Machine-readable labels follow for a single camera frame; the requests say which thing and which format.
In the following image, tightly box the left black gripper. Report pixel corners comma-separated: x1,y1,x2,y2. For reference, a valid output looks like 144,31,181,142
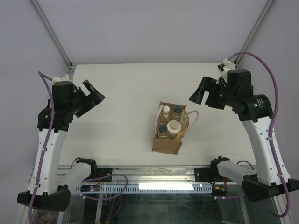
68,80,105,117

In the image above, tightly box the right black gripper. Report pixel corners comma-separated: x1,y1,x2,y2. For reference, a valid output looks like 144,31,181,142
189,77,236,110

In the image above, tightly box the clear square bottle front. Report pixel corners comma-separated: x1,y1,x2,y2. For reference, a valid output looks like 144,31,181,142
157,123,169,139

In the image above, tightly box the clear square bottle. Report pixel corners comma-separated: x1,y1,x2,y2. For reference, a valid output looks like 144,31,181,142
171,105,184,122
157,123,169,139

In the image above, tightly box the beige squeeze tube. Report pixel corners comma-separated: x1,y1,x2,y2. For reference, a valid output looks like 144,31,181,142
173,130,185,142

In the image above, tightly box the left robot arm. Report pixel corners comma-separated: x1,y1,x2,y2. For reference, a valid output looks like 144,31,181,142
17,80,105,212

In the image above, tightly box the burlap canvas tote bag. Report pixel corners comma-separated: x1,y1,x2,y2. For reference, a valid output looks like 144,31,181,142
152,101,200,155

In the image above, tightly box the clear square bottle rear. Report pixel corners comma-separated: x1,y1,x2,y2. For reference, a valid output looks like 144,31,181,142
171,105,184,122

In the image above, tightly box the yellow liquid bottle white cap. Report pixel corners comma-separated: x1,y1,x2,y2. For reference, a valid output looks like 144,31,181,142
162,105,171,123

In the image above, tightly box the white round cap bottle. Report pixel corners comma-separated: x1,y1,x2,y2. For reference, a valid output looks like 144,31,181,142
167,120,182,139

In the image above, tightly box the small circuit board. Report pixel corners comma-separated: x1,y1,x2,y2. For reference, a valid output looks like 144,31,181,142
80,185,101,192

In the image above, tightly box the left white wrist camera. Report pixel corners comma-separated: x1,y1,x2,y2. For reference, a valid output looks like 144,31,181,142
52,74,72,83

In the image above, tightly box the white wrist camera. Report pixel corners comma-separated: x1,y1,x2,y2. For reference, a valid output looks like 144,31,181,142
217,58,236,81
52,74,72,83

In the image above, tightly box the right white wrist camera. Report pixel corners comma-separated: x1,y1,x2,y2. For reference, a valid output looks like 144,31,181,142
217,58,236,81

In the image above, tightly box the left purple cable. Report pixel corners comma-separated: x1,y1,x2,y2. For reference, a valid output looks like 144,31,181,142
28,71,58,224

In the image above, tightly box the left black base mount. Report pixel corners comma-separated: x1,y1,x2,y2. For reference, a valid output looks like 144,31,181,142
95,167,113,184

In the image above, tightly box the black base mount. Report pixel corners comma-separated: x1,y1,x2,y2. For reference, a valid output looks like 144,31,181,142
194,167,217,185
95,167,113,184

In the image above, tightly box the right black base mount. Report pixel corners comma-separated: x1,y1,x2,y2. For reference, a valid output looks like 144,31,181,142
194,167,217,185

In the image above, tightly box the aluminium mounting rail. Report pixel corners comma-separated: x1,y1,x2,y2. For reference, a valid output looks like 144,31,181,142
56,165,257,185

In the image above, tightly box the slotted cable duct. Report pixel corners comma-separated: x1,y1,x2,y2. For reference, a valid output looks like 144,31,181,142
75,182,213,194

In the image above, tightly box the left aluminium frame post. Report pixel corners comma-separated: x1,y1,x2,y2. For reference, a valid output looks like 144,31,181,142
29,0,72,68

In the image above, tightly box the aluminium frame post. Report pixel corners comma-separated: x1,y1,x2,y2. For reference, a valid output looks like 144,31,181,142
240,0,277,52
29,0,72,68

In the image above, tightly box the right aluminium frame post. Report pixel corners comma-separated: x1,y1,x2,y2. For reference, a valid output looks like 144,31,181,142
240,0,277,52

